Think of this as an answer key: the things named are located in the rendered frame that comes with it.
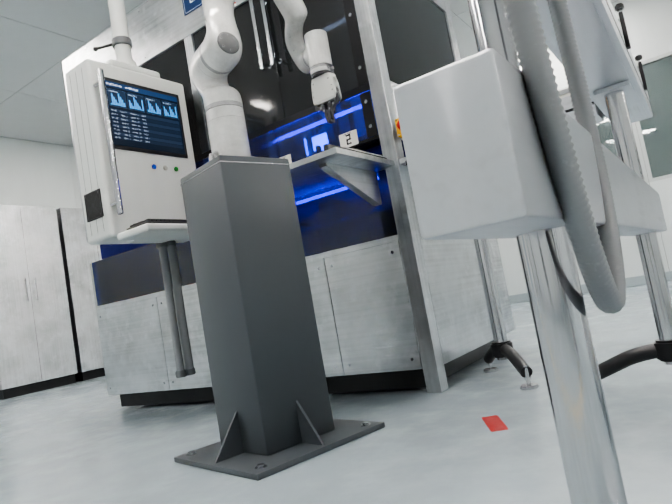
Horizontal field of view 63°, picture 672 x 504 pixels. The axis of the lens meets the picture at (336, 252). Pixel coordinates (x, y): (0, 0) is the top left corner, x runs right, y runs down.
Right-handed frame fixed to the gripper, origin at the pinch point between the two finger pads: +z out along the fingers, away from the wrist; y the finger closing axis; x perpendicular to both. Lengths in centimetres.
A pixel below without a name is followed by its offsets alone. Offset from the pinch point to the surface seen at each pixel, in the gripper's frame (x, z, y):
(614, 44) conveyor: 29, 20, -93
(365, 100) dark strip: -22.6, -9.8, -3.4
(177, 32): -23, -80, 93
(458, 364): -59, 101, -5
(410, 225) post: -23.1, 42.2, -12.1
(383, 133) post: -22.9, 5.1, -8.3
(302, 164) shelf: 17.2, 18.5, 3.3
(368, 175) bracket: -16.2, 20.7, -2.2
